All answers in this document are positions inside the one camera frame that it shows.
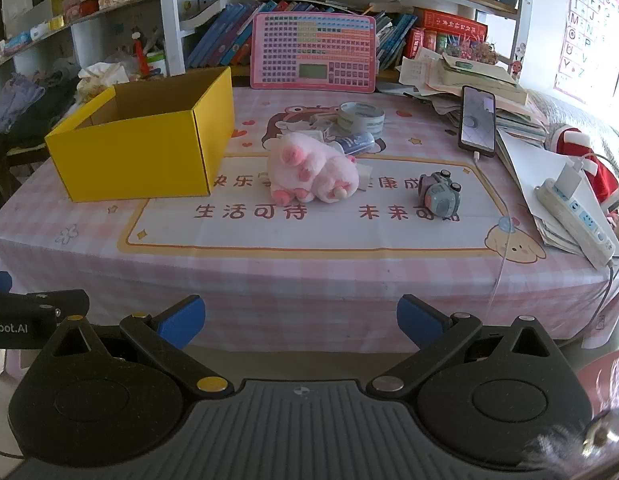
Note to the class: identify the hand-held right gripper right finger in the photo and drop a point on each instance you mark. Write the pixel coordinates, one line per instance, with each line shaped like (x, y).
(417, 320)

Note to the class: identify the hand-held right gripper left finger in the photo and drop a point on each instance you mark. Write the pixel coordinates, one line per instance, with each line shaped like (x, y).
(182, 320)

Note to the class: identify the yellow cardboard box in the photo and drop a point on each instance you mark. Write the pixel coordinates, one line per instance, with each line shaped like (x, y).
(139, 160)

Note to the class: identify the pink plush pig toy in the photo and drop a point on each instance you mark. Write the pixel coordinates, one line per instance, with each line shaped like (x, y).
(319, 170)

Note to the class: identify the small white spray bottle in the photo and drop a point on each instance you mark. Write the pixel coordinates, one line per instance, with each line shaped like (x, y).
(357, 142)

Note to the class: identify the clear tape roll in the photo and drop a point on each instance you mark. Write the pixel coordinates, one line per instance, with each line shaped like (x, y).
(360, 123)

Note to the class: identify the pink printed tablecloth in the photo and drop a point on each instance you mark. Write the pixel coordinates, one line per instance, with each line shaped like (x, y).
(289, 270)

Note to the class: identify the grey toy car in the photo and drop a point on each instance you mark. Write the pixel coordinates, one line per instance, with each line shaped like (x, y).
(437, 195)

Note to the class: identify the purple cloth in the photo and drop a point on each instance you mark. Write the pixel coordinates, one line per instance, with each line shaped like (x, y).
(17, 100)

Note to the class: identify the white paper sheets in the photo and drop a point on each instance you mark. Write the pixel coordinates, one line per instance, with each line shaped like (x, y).
(529, 165)

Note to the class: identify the white power strip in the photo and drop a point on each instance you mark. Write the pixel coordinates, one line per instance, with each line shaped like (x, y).
(584, 225)

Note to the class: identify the white USB charger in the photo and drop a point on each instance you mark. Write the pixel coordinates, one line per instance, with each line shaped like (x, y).
(568, 180)

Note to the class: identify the black smartphone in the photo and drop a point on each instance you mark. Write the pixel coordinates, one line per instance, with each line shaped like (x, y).
(477, 120)

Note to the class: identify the white crumpled tissues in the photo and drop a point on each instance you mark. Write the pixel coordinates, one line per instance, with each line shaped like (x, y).
(102, 72)

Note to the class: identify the stack of papers and books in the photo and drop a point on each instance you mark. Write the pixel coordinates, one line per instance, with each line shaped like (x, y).
(489, 80)

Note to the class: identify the white green jar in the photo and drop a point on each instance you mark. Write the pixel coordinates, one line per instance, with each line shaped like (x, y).
(157, 65)

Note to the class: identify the dried flower bunch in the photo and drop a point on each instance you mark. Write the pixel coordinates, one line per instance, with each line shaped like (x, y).
(474, 51)

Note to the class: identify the row of slanted books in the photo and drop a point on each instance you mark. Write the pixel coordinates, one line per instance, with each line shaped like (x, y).
(394, 35)

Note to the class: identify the row of blue books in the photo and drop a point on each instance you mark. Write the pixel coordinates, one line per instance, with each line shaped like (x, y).
(219, 35)

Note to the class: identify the pink learning tablet toy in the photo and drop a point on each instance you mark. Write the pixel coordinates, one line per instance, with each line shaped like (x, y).
(314, 40)

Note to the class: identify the red box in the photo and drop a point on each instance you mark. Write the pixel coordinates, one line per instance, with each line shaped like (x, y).
(452, 22)

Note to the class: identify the white bookshelf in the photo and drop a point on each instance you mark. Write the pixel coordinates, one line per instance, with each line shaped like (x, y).
(169, 10)

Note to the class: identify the alphabet wall poster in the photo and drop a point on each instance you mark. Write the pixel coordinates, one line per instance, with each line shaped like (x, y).
(589, 20)

